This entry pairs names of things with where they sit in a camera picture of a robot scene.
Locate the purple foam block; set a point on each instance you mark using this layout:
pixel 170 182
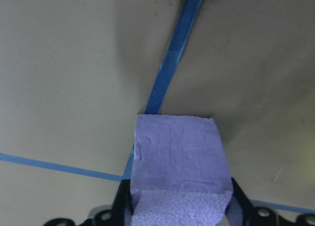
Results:
pixel 179 162

